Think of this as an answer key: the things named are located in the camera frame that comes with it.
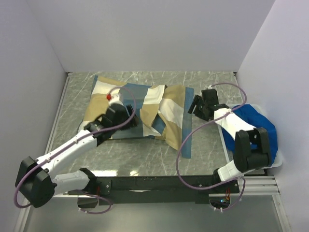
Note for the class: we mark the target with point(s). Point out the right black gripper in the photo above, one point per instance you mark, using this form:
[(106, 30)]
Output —
[(197, 101)]

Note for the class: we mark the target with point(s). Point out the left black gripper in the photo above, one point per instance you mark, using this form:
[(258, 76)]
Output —
[(133, 123)]

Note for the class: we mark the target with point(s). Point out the blue beige patchwork pillowcase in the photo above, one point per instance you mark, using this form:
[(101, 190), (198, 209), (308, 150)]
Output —
[(162, 111)]

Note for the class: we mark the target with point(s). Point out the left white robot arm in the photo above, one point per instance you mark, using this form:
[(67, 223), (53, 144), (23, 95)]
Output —
[(38, 180)]

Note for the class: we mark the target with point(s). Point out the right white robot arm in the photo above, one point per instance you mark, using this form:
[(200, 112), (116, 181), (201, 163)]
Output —
[(248, 134)]

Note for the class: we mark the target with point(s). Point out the blue cloth in basket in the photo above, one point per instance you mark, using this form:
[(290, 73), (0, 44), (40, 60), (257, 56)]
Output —
[(252, 117)]

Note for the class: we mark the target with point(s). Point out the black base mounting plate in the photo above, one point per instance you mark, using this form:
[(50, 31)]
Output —
[(154, 189)]

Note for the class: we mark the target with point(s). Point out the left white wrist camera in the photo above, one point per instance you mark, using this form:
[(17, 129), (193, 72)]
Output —
[(114, 99)]

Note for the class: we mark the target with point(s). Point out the aluminium rail frame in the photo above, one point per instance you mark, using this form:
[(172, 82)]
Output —
[(258, 186)]

